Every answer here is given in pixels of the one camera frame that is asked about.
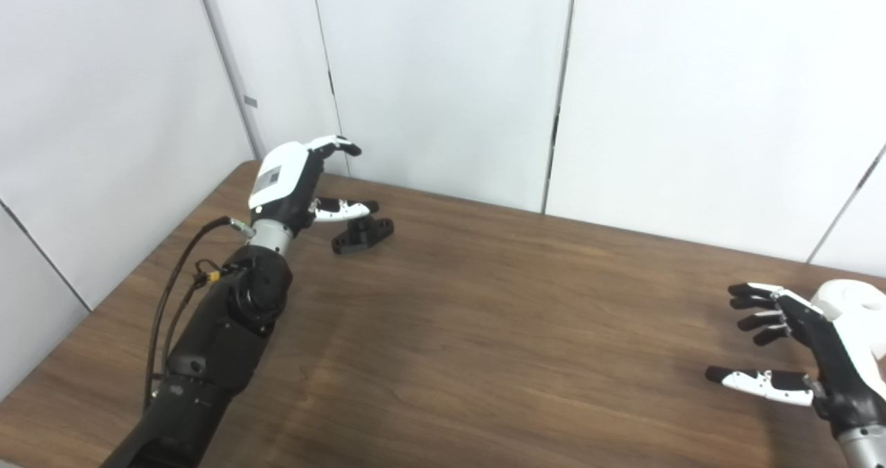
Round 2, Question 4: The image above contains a black flanged holder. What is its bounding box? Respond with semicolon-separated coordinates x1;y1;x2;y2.
331;216;395;255

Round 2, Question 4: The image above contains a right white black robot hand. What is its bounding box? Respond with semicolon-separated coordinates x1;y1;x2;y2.
705;282;886;431

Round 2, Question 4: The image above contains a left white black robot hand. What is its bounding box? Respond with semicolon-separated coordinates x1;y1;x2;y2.
248;135;380;237

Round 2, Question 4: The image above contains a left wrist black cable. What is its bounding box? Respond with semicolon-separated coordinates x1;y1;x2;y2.
142;217;255;413

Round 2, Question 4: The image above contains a round white cylinder piece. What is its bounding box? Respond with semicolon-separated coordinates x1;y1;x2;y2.
810;279;886;361

